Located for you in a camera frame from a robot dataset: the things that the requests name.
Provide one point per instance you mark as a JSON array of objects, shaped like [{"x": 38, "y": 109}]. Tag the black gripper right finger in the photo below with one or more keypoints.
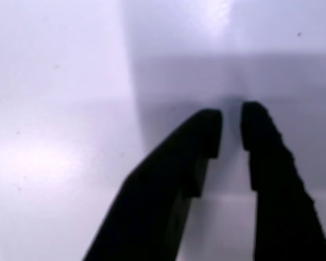
[{"x": 277, "y": 195}]

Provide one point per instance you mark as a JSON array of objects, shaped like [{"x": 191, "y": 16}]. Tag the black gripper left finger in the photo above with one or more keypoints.
[{"x": 157, "y": 190}]

